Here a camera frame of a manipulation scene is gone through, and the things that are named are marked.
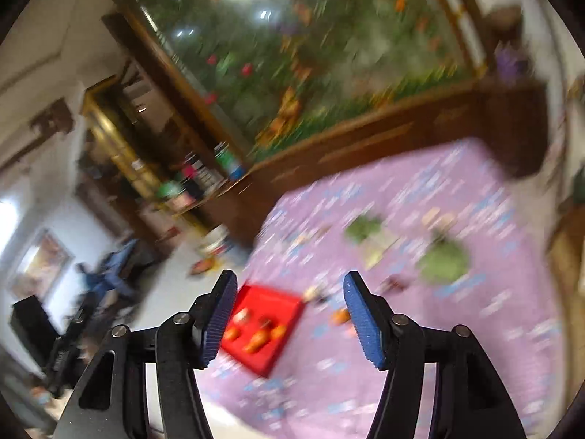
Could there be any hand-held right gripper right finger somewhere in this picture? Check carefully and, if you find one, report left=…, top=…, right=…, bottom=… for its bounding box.
left=343, top=271, right=526, bottom=439

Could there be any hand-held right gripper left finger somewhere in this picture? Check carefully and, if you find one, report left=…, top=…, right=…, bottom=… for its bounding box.
left=54, top=269, right=239, bottom=439

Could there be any red tray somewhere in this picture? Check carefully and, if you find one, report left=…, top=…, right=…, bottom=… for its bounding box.
left=218, top=284, right=306, bottom=378

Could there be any green leaf with dark fruits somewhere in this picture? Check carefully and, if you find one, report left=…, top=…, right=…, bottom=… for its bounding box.
left=418, top=238, right=471, bottom=286

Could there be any white bucket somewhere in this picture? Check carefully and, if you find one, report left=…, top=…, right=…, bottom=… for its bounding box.
left=199, top=224, right=231, bottom=259

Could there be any purple floral tablecloth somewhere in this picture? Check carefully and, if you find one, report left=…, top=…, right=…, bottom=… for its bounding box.
left=192, top=139, right=563, bottom=439

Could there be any bok choy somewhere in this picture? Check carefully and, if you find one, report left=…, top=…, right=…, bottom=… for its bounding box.
left=345, top=217, right=403, bottom=268

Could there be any table with blue cloth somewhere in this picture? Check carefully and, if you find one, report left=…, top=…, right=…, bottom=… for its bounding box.
left=78, top=240, right=142, bottom=303

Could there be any green label clear bottle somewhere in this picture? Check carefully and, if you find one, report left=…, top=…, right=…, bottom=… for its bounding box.
left=214, top=142, right=243, bottom=181

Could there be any glass flower display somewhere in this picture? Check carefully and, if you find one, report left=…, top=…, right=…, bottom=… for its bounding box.
left=114, top=0, right=485, bottom=161

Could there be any framed wall painting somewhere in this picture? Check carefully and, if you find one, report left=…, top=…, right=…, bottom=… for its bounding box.
left=9, top=229, right=74, bottom=303

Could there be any golden door frame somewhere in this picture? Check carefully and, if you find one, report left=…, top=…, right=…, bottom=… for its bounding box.
left=82, top=78, right=202, bottom=229

